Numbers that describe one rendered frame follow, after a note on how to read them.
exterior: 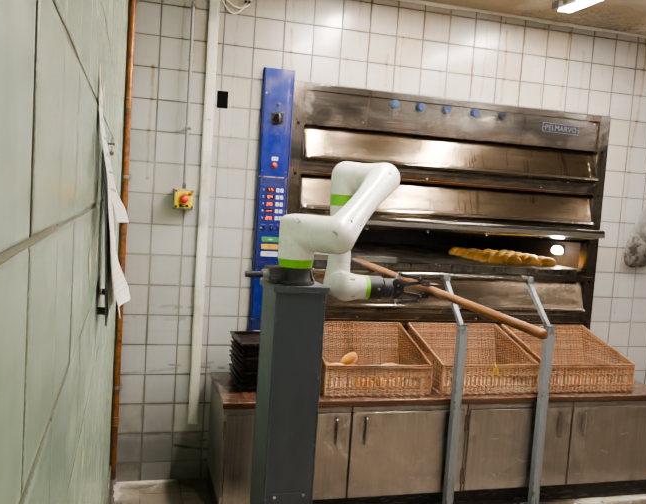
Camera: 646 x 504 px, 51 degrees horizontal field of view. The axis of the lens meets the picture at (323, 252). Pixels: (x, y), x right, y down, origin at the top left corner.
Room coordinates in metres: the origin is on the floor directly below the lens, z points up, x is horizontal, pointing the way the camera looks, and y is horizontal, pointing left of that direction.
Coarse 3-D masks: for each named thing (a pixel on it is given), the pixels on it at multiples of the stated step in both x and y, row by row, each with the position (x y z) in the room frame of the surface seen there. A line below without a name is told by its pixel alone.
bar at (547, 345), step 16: (320, 272) 3.22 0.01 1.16; (352, 272) 3.27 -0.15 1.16; (368, 272) 3.29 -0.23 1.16; (416, 272) 3.37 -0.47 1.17; (432, 272) 3.39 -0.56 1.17; (448, 288) 3.36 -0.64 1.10; (528, 288) 3.53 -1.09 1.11; (544, 320) 3.37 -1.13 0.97; (464, 336) 3.19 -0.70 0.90; (464, 352) 3.19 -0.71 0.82; (544, 352) 3.33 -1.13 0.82; (464, 368) 3.20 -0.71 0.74; (544, 368) 3.32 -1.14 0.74; (544, 384) 3.32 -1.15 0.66; (544, 400) 3.32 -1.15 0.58; (544, 416) 3.32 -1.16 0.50; (448, 432) 3.22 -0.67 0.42; (544, 432) 3.33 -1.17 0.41; (448, 448) 3.20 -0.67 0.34; (448, 464) 3.19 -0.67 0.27; (448, 480) 3.19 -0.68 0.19; (448, 496) 3.19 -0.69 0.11; (528, 496) 3.35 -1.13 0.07
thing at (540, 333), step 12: (360, 264) 3.45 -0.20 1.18; (372, 264) 3.30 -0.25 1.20; (420, 288) 2.74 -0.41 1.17; (432, 288) 2.64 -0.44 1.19; (456, 300) 2.43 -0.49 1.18; (468, 300) 2.38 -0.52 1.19; (480, 312) 2.26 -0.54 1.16; (492, 312) 2.20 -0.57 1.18; (516, 324) 2.05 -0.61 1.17; (528, 324) 2.01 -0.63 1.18; (540, 336) 1.93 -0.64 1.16
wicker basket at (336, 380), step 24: (336, 336) 3.59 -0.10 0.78; (360, 336) 3.62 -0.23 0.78; (384, 336) 3.67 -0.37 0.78; (408, 336) 3.55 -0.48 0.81; (336, 360) 3.56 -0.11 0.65; (360, 360) 3.60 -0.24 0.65; (384, 360) 3.63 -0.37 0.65; (408, 360) 3.53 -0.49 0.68; (336, 384) 3.31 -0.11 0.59; (360, 384) 3.16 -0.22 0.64; (384, 384) 3.20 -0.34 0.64; (408, 384) 3.23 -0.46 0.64
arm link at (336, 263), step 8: (336, 208) 2.68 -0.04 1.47; (328, 256) 2.71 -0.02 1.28; (336, 256) 2.68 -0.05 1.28; (344, 256) 2.68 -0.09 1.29; (328, 264) 2.70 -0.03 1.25; (336, 264) 2.67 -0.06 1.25; (344, 264) 2.68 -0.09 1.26; (328, 272) 2.69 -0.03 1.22; (336, 272) 2.66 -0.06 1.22; (328, 280) 2.66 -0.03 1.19
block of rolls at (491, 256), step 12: (456, 252) 4.51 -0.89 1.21; (468, 252) 4.41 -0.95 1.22; (480, 252) 4.26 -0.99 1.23; (492, 252) 4.39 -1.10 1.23; (504, 252) 4.51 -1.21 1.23; (516, 252) 4.54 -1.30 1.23; (516, 264) 4.11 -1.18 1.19; (528, 264) 4.15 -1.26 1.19; (540, 264) 4.27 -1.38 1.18; (552, 264) 4.19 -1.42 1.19
